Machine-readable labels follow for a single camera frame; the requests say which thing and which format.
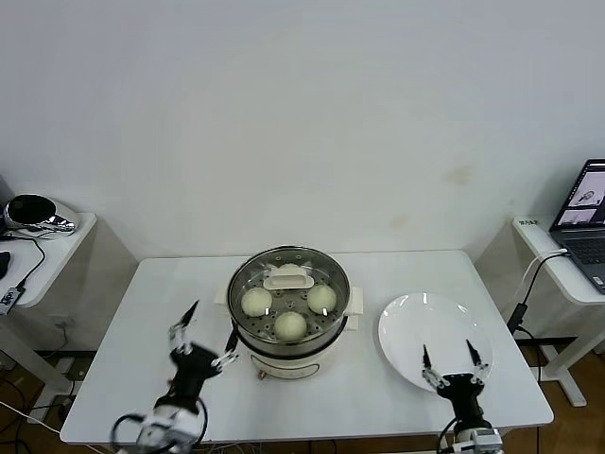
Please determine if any black laptop power cable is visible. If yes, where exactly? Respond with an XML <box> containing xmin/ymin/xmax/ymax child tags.
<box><xmin>508</xmin><ymin>248</ymin><xmax>571</xmax><ymax>341</ymax></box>

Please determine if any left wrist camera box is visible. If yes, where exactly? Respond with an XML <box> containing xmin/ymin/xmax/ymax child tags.
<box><xmin>135</xmin><ymin>415</ymin><xmax>171</xmax><ymax>450</ymax></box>

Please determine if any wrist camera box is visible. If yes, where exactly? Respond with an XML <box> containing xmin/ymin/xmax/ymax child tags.
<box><xmin>453</xmin><ymin>428</ymin><xmax>503</xmax><ymax>454</ymax></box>
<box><xmin>135</xmin><ymin>415</ymin><xmax>171</xmax><ymax>450</ymax></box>

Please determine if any round glass pot lid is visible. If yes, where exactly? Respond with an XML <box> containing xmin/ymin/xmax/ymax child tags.
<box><xmin>228</xmin><ymin>245</ymin><xmax>351</xmax><ymax>335</ymax></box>

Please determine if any white side table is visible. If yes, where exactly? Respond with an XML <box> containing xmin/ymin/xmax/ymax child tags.
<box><xmin>0</xmin><ymin>211</ymin><xmax>99</xmax><ymax>423</ymax></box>
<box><xmin>512</xmin><ymin>215</ymin><xmax>605</xmax><ymax>408</ymax></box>

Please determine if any white laptop cable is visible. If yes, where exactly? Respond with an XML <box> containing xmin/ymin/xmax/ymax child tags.
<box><xmin>519</xmin><ymin>254</ymin><xmax>552</xmax><ymax>304</ymax></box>

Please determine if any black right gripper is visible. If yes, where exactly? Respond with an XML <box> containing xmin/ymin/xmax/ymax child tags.
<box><xmin>420</xmin><ymin>339</ymin><xmax>490</xmax><ymax>422</ymax></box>

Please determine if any thin black desk cable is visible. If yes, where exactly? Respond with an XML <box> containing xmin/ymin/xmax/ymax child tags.
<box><xmin>0</xmin><ymin>234</ymin><xmax>47</xmax><ymax>289</ymax></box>

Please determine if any stainless steel steamer basket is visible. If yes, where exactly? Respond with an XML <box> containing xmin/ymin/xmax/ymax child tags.
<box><xmin>226</xmin><ymin>244</ymin><xmax>353</xmax><ymax>357</ymax></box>

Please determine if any dark grey open laptop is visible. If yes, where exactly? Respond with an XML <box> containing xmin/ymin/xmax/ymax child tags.
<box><xmin>548</xmin><ymin>158</ymin><xmax>605</xmax><ymax>294</ymax></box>

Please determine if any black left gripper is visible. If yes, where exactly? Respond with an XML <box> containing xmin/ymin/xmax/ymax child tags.
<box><xmin>162</xmin><ymin>300</ymin><xmax>241</xmax><ymax>412</ymax></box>

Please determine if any cream electric cooking pot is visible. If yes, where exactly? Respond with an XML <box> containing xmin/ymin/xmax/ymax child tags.
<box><xmin>213</xmin><ymin>283</ymin><xmax>367</xmax><ymax>383</ymax></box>

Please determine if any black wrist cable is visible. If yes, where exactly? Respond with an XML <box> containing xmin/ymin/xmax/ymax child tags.
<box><xmin>437</xmin><ymin>416</ymin><xmax>458</xmax><ymax>453</ymax></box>
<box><xmin>111</xmin><ymin>396</ymin><xmax>210</xmax><ymax>450</ymax></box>

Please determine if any small grey usb adapter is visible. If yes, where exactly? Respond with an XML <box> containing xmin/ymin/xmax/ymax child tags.
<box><xmin>0</xmin><ymin>285</ymin><xmax>27</xmax><ymax>316</ymax></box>

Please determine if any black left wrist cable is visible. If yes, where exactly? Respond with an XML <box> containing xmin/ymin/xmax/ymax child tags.
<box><xmin>111</xmin><ymin>396</ymin><xmax>210</xmax><ymax>450</ymax></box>

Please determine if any thin white floor cable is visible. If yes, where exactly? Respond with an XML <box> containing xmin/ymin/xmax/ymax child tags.
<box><xmin>0</xmin><ymin>399</ymin><xmax>63</xmax><ymax>434</ymax></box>

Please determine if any white round plate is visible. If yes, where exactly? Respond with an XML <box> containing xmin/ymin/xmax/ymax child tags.
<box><xmin>377</xmin><ymin>292</ymin><xmax>496</xmax><ymax>396</ymax></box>

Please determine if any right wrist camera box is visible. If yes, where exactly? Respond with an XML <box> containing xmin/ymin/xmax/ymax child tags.
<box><xmin>453</xmin><ymin>428</ymin><xmax>503</xmax><ymax>454</ymax></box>

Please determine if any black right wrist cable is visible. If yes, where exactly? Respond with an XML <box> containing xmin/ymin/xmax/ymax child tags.
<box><xmin>437</xmin><ymin>416</ymin><xmax>458</xmax><ymax>453</ymax></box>

